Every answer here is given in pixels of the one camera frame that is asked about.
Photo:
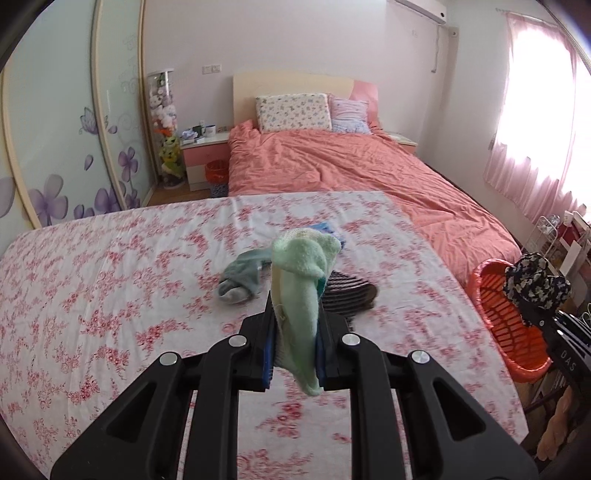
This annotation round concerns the beige wooden headboard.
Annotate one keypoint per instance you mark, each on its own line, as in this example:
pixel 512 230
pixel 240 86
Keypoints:
pixel 286 83

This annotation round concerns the white mug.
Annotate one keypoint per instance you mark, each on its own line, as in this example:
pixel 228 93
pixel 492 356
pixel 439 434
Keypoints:
pixel 209 131

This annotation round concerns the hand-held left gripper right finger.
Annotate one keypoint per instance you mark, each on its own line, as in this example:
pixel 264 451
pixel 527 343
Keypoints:
pixel 322 364

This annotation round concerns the pink white nightstand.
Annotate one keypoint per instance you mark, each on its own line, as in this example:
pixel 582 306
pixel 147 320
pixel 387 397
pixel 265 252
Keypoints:
pixel 198 161
pixel 402 141

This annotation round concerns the air conditioner pipe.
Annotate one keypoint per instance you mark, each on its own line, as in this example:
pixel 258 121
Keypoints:
pixel 436 48

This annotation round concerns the light green sock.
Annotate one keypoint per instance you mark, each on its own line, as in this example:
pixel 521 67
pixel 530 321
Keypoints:
pixel 295 318

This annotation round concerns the pink striped pillow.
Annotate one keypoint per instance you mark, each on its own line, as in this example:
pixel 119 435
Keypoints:
pixel 351 115

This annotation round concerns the grey sock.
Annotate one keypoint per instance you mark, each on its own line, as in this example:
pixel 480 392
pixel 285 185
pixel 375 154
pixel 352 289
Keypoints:
pixel 240 281

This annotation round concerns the white air conditioner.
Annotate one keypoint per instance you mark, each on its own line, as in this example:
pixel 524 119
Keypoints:
pixel 422 9

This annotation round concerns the clear tube of plush toys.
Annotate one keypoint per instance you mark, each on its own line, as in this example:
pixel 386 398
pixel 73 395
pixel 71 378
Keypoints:
pixel 166 129

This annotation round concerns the floral print pillow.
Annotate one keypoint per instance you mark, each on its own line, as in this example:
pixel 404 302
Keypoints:
pixel 293 113

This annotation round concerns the small blue cloth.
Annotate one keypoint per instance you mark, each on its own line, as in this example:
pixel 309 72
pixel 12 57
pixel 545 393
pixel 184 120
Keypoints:
pixel 330 229

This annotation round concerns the orange plastic laundry basket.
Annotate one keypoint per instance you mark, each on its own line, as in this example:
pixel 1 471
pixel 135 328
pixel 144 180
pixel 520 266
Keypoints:
pixel 494 307

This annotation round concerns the flower print sliding wardrobe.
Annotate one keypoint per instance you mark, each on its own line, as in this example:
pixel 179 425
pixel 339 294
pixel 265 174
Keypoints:
pixel 60 138

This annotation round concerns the pink floral tablecloth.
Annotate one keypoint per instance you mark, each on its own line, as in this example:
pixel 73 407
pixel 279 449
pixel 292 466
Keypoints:
pixel 138 281

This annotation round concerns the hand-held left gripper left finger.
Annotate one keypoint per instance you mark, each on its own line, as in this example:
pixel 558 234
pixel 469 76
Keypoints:
pixel 266 350

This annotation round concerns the white wall socket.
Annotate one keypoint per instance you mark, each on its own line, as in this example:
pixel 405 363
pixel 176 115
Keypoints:
pixel 212 69

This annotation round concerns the bed with pink cover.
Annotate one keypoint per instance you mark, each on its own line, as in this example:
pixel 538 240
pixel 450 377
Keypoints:
pixel 369 175

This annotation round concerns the small orange wastebasket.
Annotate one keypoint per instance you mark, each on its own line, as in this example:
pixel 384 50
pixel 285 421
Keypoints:
pixel 217 171

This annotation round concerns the dark striped sock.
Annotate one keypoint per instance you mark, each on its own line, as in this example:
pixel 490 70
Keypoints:
pixel 348 295

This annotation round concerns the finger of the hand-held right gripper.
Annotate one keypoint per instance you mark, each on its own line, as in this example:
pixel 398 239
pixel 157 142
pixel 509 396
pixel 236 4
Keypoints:
pixel 535 318

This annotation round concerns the dark floral hat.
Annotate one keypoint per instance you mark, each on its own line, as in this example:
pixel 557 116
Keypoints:
pixel 535 286

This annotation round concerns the pink curtain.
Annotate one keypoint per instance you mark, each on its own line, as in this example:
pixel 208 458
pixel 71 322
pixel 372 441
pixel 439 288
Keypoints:
pixel 540 129

